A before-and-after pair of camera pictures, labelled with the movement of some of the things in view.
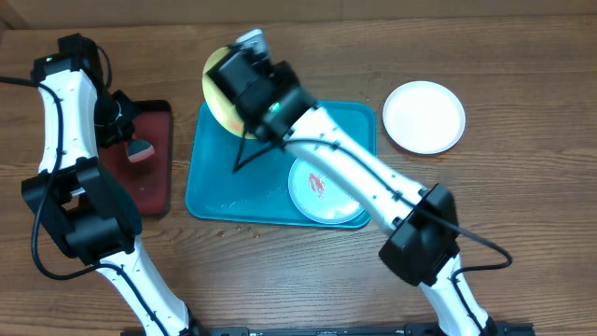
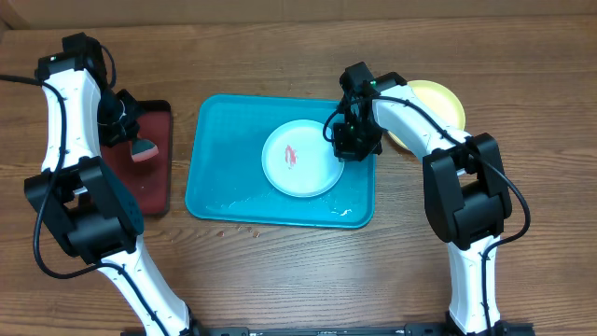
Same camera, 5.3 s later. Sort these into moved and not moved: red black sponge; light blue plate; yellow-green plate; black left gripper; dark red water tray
Moved: light blue plate; yellow-green plate
Not moved: red black sponge; dark red water tray; black left gripper
